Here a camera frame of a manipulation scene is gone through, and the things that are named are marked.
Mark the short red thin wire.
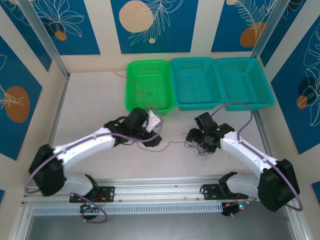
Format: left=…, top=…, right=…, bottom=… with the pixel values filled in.
left=155, top=100, right=175, bottom=111

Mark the black mounting plate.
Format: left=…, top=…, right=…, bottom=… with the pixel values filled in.
left=200, top=183, right=250, bottom=201
left=69, top=185, right=116, bottom=204

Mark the right controller board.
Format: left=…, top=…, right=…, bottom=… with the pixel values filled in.
left=221, top=202, right=251, bottom=217

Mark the aluminium frame post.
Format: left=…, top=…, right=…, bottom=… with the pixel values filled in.
left=250, top=0, right=288, bottom=60
left=17, top=0, right=71, bottom=79

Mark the long red thin wire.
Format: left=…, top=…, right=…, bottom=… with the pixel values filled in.
left=114, top=70, right=154, bottom=111

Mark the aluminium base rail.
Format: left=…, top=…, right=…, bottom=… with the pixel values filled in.
left=21, top=176, right=297, bottom=206

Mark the green plastic basket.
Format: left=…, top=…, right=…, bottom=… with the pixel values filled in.
left=124, top=59, right=176, bottom=117

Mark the controller board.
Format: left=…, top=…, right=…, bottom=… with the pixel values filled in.
left=79, top=202, right=104, bottom=214
left=221, top=202, right=251, bottom=217

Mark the left controller board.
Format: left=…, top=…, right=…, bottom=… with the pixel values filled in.
left=79, top=202, right=104, bottom=214

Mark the teal plastic basket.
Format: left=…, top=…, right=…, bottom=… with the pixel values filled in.
left=170, top=56, right=226, bottom=112
left=214, top=57, right=277, bottom=112

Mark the white slotted cable duct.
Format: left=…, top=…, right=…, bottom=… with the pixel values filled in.
left=31, top=201, right=224, bottom=217

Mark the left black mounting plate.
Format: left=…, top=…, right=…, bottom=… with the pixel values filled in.
left=69, top=185, right=116, bottom=204

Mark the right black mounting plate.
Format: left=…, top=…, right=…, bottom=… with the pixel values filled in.
left=200, top=183, right=250, bottom=201

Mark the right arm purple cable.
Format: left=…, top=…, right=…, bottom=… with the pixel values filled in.
left=211, top=101, right=304, bottom=218

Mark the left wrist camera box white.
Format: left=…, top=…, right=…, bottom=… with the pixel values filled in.
left=145, top=109, right=162, bottom=133

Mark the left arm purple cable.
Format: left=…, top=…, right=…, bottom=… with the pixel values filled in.
left=24, top=107, right=165, bottom=223

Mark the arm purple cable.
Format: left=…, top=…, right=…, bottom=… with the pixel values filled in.
left=211, top=101, right=304, bottom=218
left=24, top=107, right=165, bottom=223

